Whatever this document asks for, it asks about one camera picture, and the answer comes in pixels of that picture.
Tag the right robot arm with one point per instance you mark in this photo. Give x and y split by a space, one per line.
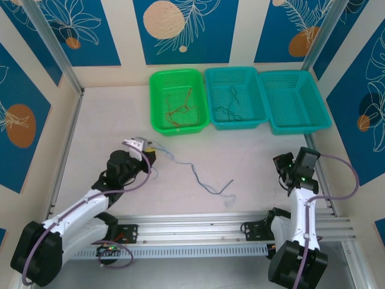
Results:
300 216

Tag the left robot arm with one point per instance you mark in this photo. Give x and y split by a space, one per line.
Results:
75 210

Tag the teal plastic basket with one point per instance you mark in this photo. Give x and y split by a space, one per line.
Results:
294 96
249 99

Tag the green plastic basket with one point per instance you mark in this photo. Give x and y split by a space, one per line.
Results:
179 90

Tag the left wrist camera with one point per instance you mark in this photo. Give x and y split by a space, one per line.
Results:
136 144

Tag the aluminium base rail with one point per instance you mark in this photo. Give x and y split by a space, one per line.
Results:
192 228

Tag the aluminium frame post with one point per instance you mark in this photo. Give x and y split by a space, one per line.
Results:
57 48
322 33

